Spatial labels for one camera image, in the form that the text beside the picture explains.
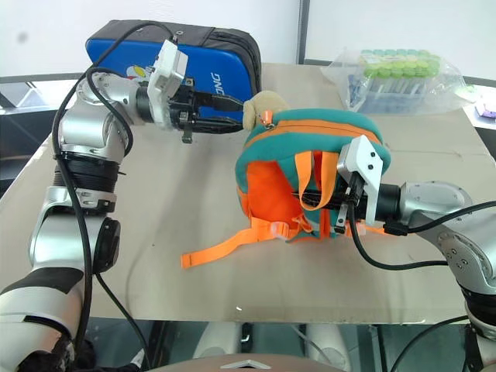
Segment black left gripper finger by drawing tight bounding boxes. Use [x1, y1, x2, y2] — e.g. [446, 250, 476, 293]
[193, 91, 246, 114]
[192, 116, 244, 136]

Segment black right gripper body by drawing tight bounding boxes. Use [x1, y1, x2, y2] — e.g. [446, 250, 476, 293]
[330, 171, 368, 234]

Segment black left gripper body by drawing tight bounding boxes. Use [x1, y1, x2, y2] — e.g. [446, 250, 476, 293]
[168, 76, 203, 145]

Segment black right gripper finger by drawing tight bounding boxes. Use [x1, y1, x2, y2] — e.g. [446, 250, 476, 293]
[291, 189, 338, 201]
[300, 198, 338, 211]

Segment orange and teal backpack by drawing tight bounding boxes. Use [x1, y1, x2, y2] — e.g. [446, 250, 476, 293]
[181, 89, 392, 270]

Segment blue and grey bag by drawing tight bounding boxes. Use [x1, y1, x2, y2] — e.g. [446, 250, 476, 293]
[84, 19, 263, 135]

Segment green capped test tube rack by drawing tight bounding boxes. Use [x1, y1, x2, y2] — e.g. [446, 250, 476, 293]
[359, 47, 443, 98]

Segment clear plastic bag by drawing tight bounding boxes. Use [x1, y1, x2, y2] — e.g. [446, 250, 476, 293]
[319, 46, 476, 115]

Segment purple small item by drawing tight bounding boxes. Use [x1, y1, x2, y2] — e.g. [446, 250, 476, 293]
[474, 97, 496, 122]

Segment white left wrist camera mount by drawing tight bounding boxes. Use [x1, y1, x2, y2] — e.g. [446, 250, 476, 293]
[146, 38, 190, 128]

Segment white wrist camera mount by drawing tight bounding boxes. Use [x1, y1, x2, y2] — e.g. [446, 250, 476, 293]
[336, 134, 385, 228]
[146, 38, 190, 128]

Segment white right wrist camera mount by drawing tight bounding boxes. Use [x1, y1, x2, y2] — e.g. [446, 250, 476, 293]
[336, 134, 385, 228]

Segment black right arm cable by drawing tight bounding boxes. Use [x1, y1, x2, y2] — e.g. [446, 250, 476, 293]
[346, 199, 496, 270]

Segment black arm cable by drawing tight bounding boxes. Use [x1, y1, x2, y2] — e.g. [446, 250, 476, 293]
[52, 21, 180, 371]
[346, 199, 496, 270]

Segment dark vertical post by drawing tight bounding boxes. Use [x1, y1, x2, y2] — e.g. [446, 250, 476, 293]
[297, 0, 312, 65]

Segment thin black cable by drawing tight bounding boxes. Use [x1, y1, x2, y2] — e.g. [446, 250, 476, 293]
[386, 315, 472, 372]

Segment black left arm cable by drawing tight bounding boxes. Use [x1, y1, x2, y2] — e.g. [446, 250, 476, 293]
[52, 21, 180, 371]

